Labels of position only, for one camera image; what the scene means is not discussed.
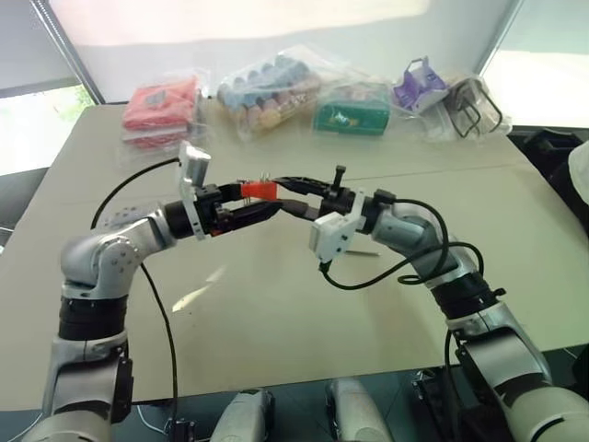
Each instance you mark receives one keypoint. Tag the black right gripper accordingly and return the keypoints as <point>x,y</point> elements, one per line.
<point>338,199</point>

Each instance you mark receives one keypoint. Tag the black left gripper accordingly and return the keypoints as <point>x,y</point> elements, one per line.
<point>211,209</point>

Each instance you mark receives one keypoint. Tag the small orange connector part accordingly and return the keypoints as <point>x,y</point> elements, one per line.
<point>258,190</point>

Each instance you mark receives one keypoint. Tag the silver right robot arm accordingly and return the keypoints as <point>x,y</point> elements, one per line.
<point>405,230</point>

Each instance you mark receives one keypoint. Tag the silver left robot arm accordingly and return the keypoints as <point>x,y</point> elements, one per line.
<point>106,258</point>

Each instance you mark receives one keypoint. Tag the loose silver hex key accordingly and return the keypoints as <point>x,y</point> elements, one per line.
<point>366,252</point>

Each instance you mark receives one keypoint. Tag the green box in plastic bag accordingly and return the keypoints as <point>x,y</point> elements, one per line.
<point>350,117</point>

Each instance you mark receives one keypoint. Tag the coloured cylinders in plastic bag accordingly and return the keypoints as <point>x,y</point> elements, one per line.
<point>271,92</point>

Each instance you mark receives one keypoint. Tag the red packs in plastic bag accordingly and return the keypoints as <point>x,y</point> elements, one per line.
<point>156,110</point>

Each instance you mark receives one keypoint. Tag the purple white item in bag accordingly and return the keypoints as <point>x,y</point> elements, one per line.
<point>419,85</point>

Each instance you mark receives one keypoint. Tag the silver rounded robot leg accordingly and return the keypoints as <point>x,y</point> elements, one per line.
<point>244,416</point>
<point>356,407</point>

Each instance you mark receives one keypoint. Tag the white rounded object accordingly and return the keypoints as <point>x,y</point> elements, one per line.
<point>580,172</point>

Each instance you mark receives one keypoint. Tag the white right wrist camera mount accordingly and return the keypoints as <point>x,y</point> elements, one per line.
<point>333,232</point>

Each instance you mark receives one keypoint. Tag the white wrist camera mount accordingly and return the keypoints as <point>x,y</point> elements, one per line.
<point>195,168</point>
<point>333,232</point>

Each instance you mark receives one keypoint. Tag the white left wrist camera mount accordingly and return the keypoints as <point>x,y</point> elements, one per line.
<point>195,168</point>

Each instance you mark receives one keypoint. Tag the black bracket under table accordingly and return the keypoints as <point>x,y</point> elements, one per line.
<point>435,396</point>

